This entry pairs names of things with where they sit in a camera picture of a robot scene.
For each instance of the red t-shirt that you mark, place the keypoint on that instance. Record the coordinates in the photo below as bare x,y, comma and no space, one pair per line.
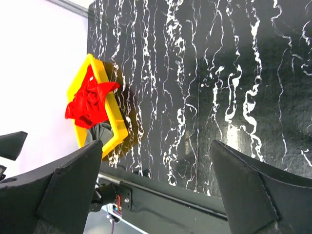
88,106

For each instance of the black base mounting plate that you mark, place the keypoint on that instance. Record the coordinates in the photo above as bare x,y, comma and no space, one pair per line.
154,207

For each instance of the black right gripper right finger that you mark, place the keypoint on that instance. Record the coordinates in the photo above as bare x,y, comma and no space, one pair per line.
259,198

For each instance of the yellow plastic bin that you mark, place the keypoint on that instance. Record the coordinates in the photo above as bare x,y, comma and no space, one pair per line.
113,112

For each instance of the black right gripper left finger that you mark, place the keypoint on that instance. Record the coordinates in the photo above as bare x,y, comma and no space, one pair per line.
54,198

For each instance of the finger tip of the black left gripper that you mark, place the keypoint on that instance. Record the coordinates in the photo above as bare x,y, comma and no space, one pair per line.
12,144

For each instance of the grey t-shirt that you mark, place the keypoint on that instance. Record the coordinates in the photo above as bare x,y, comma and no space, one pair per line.
101,131

